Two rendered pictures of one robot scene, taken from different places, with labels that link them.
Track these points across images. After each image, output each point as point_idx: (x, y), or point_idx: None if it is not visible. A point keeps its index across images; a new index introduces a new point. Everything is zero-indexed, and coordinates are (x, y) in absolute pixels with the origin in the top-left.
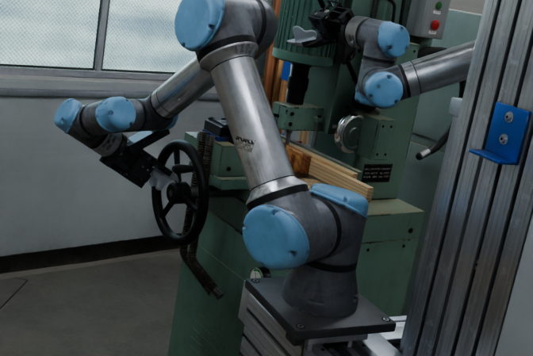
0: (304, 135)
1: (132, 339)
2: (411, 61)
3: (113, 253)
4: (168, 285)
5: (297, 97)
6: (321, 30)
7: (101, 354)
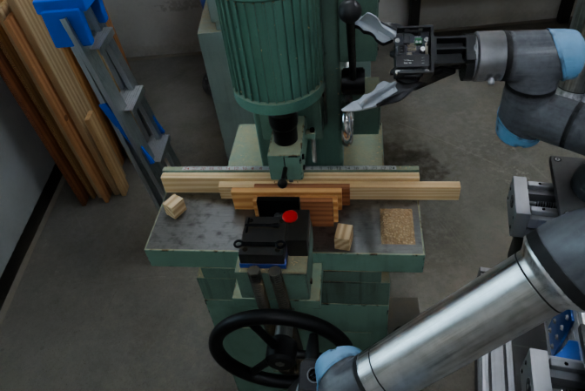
0: (65, 67)
1: (144, 389)
2: None
3: None
4: (81, 299)
5: (295, 134)
6: (409, 77)
7: None
